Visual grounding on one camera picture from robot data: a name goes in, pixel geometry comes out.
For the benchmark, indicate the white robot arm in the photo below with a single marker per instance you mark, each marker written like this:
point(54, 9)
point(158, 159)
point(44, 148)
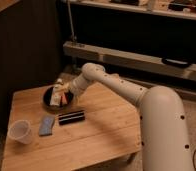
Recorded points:
point(164, 131)

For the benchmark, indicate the black handle on shelf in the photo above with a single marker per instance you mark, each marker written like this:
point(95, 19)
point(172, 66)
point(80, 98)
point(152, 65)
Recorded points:
point(177, 64)

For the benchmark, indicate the black whiteboard eraser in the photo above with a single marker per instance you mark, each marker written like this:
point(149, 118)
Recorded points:
point(71, 117)

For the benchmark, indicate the blue sponge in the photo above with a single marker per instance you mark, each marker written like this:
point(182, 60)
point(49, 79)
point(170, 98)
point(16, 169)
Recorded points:
point(46, 126)

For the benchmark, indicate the white tube on plate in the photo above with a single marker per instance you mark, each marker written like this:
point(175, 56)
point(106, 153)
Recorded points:
point(56, 97)

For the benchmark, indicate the black round plate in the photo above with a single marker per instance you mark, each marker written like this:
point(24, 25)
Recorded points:
point(47, 98)

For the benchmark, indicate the clear plastic cup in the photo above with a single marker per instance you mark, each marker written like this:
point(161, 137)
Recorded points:
point(20, 131)

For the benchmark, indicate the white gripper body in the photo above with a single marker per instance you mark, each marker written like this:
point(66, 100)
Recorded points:
point(64, 92)

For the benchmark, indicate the wooden shelf unit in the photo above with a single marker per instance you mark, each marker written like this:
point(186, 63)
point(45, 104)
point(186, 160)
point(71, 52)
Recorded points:
point(133, 37)

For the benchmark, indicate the metal vertical pole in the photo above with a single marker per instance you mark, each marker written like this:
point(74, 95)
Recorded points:
point(73, 37)

